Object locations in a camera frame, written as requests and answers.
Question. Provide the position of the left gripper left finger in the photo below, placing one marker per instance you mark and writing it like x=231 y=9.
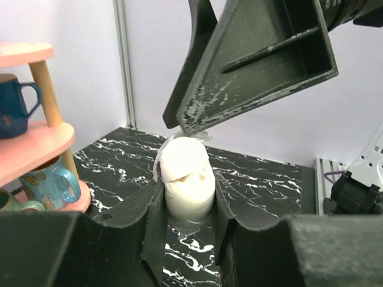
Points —
x=124 y=246

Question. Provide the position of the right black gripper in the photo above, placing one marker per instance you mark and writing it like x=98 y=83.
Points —
x=360 y=12

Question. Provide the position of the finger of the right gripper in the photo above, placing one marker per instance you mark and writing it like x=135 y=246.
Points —
x=203 y=21
x=259 y=52

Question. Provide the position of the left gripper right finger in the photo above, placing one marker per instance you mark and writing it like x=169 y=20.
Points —
x=254 y=248

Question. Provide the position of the white oval case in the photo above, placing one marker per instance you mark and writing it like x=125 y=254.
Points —
x=182 y=164

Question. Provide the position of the light blue ceramic mug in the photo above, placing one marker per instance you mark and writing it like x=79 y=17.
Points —
x=51 y=184

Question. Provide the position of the green ceramic mug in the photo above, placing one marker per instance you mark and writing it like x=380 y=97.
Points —
x=10 y=203

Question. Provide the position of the pink three-tier wooden shelf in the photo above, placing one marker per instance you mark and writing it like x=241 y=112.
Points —
x=43 y=140

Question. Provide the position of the dark blue mug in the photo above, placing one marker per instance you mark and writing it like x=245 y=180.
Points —
x=14 y=114

